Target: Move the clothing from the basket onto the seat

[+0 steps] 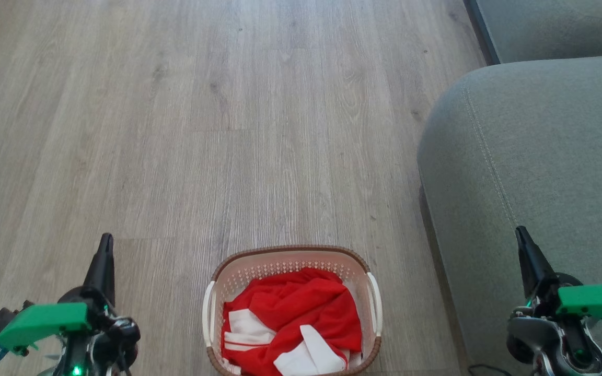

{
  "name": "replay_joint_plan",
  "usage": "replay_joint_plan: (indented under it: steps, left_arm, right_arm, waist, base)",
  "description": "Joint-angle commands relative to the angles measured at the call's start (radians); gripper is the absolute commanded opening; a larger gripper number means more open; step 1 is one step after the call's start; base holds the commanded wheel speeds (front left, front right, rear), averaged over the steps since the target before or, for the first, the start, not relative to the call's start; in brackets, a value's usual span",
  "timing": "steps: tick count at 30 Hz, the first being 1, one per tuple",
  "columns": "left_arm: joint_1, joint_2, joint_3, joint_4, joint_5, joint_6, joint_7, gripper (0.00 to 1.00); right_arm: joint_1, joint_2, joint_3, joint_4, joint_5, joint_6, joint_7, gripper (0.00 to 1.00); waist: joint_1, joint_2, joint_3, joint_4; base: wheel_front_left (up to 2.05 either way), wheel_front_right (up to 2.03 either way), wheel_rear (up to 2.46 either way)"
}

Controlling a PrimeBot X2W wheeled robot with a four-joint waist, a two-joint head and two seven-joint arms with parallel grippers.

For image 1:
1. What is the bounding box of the grey and yellow sofa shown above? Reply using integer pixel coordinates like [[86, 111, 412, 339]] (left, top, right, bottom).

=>
[[417, 0, 602, 376]]

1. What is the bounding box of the beige laundry basket brown rim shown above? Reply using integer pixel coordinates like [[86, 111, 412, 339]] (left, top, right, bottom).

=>
[[202, 245, 384, 376]]

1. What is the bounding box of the thin black cable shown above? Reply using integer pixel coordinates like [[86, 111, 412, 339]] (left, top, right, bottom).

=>
[[468, 364, 514, 376]]

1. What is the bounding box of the red garment with white stripes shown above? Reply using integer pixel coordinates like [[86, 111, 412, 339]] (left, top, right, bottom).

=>
[[223, 308, 356, 376]]

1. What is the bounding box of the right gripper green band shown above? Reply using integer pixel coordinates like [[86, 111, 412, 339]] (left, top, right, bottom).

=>
[[515, 226, 602, 335]]

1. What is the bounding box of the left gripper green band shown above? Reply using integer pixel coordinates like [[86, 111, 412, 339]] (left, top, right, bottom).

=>
[[0, 233, 141, 366]]

